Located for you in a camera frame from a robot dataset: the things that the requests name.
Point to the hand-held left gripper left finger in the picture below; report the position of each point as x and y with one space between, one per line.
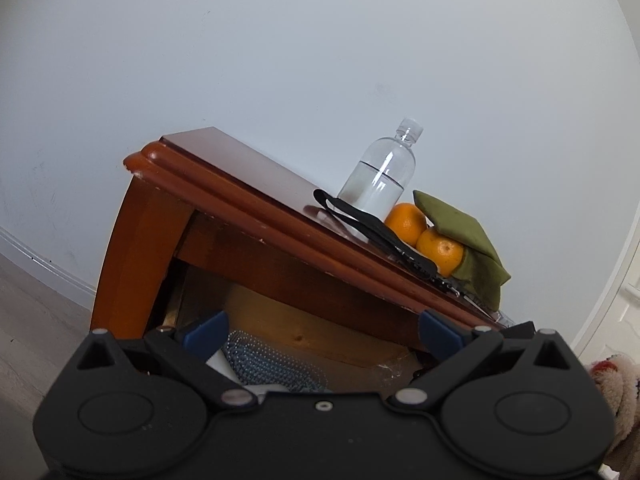
206 334

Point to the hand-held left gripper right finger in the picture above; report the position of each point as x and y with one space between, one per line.
439 336

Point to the blue beaded pouch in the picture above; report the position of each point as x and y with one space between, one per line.
267 360

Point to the wooden drawer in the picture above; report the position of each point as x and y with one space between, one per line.
305 327

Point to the clear plastic bag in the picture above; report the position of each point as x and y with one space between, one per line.
395 367

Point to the orange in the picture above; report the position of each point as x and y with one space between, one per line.
404 222
440 254

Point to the olive green cloth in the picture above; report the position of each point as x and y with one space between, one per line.
452 221

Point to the brown wooden nightstand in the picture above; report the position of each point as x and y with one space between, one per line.
225 172

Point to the clear plastic water bottle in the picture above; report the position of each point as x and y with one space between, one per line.
380 176

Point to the white baseboard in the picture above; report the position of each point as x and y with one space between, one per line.
45 260

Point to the beige plush toy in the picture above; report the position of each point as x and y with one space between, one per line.
620 392

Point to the white door frame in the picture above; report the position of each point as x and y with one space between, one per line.
612 285

